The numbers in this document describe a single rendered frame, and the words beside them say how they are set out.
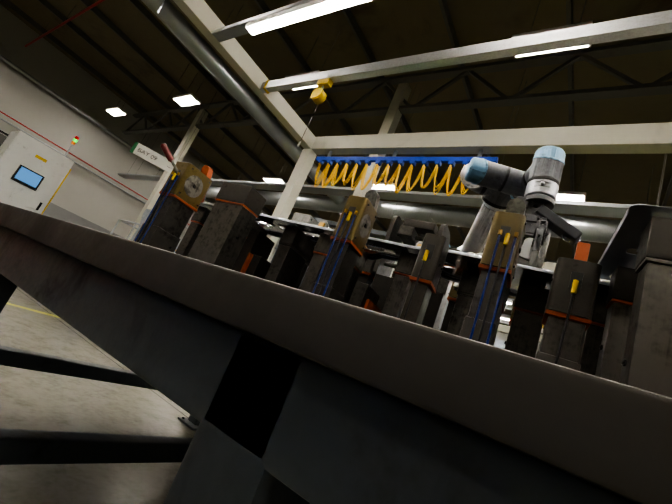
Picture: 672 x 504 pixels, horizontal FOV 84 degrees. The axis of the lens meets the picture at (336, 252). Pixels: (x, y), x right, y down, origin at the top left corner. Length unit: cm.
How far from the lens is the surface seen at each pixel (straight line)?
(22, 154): 756
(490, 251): 77
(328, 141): 555
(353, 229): 89
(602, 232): 1315
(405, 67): 385
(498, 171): 118
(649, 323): 59
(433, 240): 84
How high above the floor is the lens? 67
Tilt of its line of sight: 15 degrees up
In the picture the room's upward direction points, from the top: 22 degrees clockwise
